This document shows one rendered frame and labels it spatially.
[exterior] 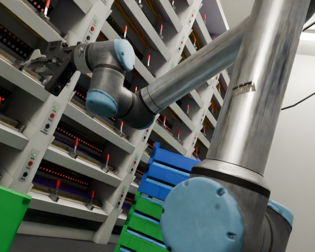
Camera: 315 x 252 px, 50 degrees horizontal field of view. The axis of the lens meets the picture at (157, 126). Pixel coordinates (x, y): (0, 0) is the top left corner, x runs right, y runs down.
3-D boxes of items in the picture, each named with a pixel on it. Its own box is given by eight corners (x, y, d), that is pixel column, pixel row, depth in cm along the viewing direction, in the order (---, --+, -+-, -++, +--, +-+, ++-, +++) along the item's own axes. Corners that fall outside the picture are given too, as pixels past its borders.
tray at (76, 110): (130, 154, 186) (145, 133, 186) (60, 111, 134) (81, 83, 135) (107, 135, 196) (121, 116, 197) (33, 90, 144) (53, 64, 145)
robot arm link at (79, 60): (99, 78, 104) (80, 62, 96) (86, 78, 106) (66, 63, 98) (104, 52, 107) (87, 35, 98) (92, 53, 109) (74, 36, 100)
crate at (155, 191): (205, 217, 161) (211, 201, 163) (199, 214, 142) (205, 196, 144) (149, 195, 171) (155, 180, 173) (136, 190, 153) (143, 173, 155)
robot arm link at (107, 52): (118, 62, 90) (125, 30, 94) (80, 65, 96) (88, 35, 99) (134, 79, 98) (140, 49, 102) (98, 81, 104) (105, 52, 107)
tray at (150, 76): (155, 91, 194) (169, 71, 194) (98, 28, 142) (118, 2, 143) (131, 77, 204) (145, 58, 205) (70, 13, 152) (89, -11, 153)
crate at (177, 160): (216, 185, 164) (221, 169, 166) (211, 178, 146) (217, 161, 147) (160, 166, 175) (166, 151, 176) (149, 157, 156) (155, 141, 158)
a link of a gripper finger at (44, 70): (41, 61, 117) (60, 58, 112) (37, 77, 115) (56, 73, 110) (34, 57, 115) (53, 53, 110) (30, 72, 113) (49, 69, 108)
